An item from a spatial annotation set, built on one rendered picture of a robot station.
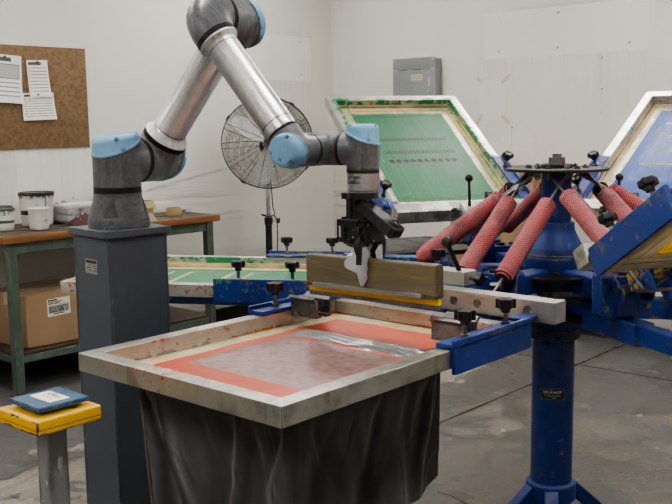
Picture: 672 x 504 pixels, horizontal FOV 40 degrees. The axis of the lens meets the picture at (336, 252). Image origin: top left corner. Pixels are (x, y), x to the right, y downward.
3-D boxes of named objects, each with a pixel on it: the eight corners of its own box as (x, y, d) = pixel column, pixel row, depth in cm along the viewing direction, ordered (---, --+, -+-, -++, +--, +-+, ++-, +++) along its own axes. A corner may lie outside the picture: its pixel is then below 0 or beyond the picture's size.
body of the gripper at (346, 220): (357, 241, 220) (357, 190, 218) (386, 244, 214) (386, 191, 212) (335, 244, 214) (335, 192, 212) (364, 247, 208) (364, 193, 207)
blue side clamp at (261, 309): (262, 337, 224) (261, 308, 223) (248, 334, 227) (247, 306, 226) (344, 316, 246) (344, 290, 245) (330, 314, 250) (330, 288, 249)
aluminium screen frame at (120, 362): (281, 429, 152) (281, 407, 152) (78, 370, 191) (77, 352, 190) (528, 341, 211) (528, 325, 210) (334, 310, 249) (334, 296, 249)
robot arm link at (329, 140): (286, 132, 211) (328, 132, 206) (312, 131, 221) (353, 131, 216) (287, 167, 212) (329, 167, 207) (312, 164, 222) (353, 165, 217)
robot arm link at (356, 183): (386, 172, 212) (363, 174, 206) (386, 192, 212) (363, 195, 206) (361, 171, 217) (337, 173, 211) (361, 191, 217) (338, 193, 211)
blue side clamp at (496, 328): (455, 375, 188) (455, 341, 187) (435, 371, 191) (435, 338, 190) (531, 347, 210) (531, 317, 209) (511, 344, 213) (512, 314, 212)
